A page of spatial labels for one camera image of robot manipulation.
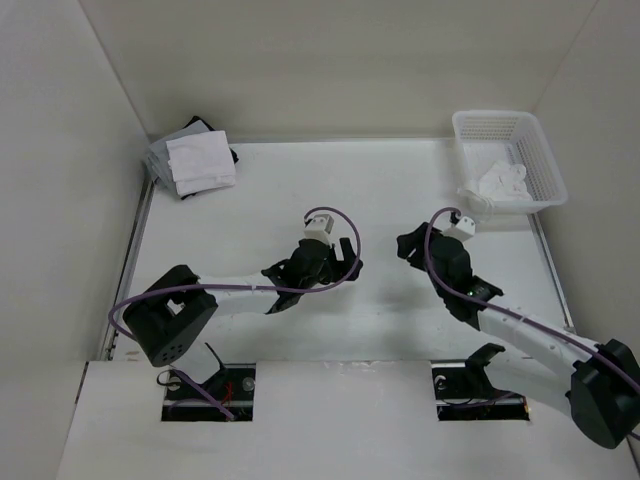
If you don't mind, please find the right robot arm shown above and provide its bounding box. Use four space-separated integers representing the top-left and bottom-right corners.
396 222 639 449

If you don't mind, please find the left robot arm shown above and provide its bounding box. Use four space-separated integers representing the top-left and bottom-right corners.
123 238 363 399

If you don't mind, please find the folded black tank top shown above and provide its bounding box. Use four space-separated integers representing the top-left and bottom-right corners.
184 116 239 164

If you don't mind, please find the folded grey tank top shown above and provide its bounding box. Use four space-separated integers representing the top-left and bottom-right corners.
144 125 210 197

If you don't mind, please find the white plastic basket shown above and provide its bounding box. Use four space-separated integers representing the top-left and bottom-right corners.
452 110 568 215

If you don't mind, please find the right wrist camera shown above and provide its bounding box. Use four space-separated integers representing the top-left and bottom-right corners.
443 213 476 243

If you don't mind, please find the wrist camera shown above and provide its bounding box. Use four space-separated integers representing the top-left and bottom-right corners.
443 213 476 243
304 214 334 246

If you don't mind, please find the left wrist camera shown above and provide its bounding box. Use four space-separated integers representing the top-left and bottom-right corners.
304 214 334 246

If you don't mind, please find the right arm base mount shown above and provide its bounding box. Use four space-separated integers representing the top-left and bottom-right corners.
431 343 530 422

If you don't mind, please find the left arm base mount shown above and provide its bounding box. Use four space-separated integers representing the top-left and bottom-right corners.
156 364 256 423

